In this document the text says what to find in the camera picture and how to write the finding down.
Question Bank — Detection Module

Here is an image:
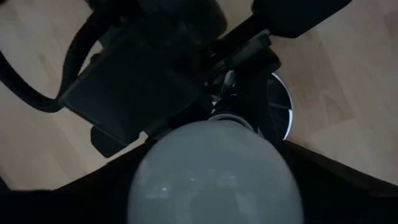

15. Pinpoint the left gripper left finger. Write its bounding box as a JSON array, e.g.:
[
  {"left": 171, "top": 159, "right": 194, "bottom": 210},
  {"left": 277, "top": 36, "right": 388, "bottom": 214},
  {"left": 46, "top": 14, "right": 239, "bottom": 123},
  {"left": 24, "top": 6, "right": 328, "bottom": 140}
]
[{"left": 0, "top": 139, "right": 163, "bottom": 224}]

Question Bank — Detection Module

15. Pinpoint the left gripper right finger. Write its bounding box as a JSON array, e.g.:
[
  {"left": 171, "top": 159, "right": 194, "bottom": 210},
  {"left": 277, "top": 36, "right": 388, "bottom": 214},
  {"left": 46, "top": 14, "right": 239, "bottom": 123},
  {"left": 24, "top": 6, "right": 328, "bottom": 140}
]
[{"left": 279, "top": 141, "right": 398, "bottom": 224}]

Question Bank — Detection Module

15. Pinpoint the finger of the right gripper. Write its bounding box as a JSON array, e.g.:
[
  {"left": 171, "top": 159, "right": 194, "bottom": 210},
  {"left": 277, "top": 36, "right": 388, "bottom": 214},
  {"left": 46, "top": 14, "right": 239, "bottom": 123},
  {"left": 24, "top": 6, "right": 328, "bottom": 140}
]
[
  {"left": 229, "top": 30, "right": 283, "bottom": 147},
  {"left": 148, "top": 94, "right": 219, "bottom": 141}
]

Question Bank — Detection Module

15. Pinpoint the chrome table lamp base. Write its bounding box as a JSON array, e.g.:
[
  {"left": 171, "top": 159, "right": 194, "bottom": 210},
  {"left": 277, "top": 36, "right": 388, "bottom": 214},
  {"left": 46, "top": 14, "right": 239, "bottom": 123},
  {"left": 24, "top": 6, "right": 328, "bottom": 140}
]
[{"left": 205, "top": 70, "right": 295, "bottom": 142}]

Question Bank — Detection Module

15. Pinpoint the white light bulb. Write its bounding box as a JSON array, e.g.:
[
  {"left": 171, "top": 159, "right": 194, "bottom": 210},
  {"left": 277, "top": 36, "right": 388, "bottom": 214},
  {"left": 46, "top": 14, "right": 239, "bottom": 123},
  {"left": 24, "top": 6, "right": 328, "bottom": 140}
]
[{"left": 126, "top": 119, "right": 305, "bottom": 224}]

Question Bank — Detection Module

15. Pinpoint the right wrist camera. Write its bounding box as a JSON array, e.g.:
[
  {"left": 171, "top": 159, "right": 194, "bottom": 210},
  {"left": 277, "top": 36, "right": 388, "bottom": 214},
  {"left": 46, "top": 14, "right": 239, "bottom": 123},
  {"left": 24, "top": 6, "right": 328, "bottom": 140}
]
[{"left": 58, "top": 30, "right": 203, "bottom": 147}]

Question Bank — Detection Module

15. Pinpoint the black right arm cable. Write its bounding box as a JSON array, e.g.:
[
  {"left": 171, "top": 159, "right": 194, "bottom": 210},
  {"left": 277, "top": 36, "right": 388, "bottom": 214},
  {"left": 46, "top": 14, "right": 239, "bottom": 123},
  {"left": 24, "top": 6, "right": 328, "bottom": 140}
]
[{"left": 0, "top": 12, "right": 105, "bottom": 113}]

